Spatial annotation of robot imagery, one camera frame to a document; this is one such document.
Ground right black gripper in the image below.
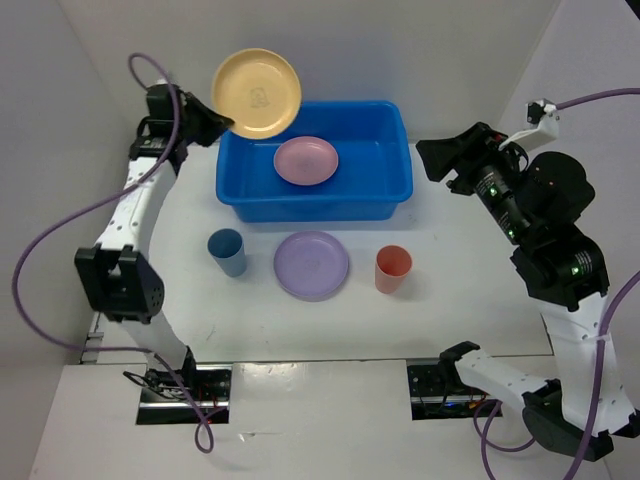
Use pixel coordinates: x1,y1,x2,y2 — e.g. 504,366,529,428
415,119,533,244

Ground yellow plastic plate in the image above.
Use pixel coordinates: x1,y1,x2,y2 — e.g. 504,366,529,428
211,48,302,140

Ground red plastic cup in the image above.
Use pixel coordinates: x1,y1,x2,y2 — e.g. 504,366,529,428
375,245,413,294

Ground blue plastic cup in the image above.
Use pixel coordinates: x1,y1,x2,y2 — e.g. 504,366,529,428
207,228,247,278

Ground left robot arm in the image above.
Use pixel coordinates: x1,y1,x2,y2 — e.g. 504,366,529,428
74,83,413,400

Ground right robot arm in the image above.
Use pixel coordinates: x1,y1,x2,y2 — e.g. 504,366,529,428
416,123,639,462

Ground blue plastic bin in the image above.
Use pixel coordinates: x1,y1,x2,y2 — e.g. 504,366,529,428
216,100,413,223

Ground purple plastic plate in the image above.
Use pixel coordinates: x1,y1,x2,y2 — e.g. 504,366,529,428
273,231,349,301

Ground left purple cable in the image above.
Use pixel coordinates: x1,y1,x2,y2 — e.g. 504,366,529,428
11,52,229,454

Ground purple cable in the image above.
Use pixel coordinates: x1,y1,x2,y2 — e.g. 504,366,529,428
11,52,229,454
472,87,640,480

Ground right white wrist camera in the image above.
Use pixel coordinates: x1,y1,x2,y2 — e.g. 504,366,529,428
499,99,559,151

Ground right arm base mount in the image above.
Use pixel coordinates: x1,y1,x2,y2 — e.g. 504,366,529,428
406,360,494,421

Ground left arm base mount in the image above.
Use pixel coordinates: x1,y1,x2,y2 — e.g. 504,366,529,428
123,363,232,426

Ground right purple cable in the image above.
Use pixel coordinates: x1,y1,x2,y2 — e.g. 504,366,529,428
472,87,640,480

